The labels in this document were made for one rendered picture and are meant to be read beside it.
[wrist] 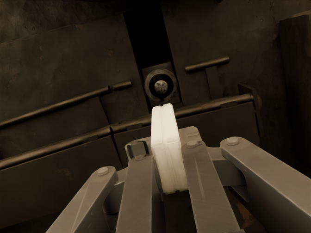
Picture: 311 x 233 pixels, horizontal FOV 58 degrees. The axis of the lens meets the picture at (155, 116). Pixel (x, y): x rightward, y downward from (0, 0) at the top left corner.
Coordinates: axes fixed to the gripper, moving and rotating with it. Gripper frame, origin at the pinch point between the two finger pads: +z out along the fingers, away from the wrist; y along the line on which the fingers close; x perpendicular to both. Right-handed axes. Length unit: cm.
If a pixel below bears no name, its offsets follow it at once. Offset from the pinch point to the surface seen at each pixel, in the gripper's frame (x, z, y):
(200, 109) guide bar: -4.9, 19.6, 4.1
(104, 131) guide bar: -4.9, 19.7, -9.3
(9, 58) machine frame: 7.8, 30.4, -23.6
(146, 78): -1.4, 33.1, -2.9
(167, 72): -1.2, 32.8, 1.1
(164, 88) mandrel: -3.4, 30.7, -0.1
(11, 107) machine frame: 0.0, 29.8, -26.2
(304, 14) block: 3.7, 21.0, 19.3
